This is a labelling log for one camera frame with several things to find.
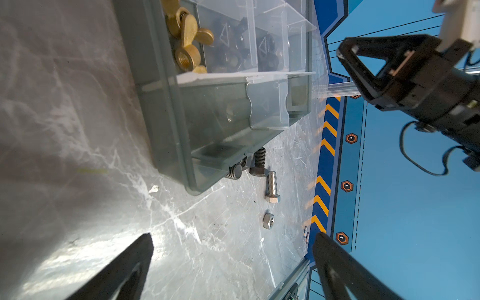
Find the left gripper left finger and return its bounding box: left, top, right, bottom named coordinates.
left=68, top=233, right=154, bottom=300

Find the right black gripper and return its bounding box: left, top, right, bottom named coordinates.
left=337, top=34, right=480, bottom=172

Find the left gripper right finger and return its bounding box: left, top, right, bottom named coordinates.
left=312, top=232, right=401, bottom=300

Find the black wing nut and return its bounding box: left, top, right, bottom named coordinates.
left=257, top=34, right=280, bottom=72
left=206, top=17, right=254, bottom=73

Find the silver hex bolt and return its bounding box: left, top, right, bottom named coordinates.
left=265, top=171, right=281, bottom=204

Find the black bolt near box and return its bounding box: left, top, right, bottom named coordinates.
left=225, top=157, right=249, bottom=180

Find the grey plastic organizer box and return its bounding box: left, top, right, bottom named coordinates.
left=113, top=1, right=326, bottom=195

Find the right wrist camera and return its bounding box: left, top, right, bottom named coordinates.
left=432, top=0, right=480, bottom=51

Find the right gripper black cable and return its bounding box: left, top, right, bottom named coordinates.
left=399, top=120, right=468, bottom=177

